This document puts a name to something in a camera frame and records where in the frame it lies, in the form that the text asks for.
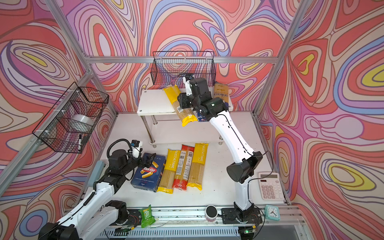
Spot green snack packet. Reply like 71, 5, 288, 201
139, 205, 156, 228

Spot back black wire basket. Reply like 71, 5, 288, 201
151, 50, 216, 89

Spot left black wire basket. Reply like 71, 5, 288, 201
32, 83, 109, 154

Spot silver tape roll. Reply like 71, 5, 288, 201
70, 114, 94, 133

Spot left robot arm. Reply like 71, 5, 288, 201
38, 149, 156, 240

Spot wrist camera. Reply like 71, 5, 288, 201
183, 74, 194, 96
131, 140, 143, 159

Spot red spaghetti bag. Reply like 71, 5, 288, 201
173, 145, 195, 191

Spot clear blue spaghetti bag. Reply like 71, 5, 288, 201
214, 82, 230, 105

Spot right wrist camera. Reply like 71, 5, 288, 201
183, 74, 194, 96

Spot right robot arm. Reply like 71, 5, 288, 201
178, 77, 263, 222

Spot black marker pen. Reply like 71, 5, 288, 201
78, 134, 82, 152

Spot small round speaker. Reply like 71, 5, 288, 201
205, 205, 218, 222

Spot teal alarm clock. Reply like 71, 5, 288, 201
265, 205, 281, 221

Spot white two-tier shelf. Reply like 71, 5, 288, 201
137, 90, 224, 147

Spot yellow Pastatime spaghetti bag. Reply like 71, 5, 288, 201
157, 149, 181, 194
187, 143, 209, 191

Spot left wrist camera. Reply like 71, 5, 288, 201
131, 140, 143, 159

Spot blue Barilla spaghetti box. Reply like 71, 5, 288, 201
197, 112, 209, 122

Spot blue Barilla rigatoni box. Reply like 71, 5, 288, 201
131, 155, 166, 192

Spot black wire basket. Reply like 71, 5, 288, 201
151, 50, 216, 89
32, 83, 109, 154

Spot white pink calculator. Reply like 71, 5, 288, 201
258, 172, 284, 201

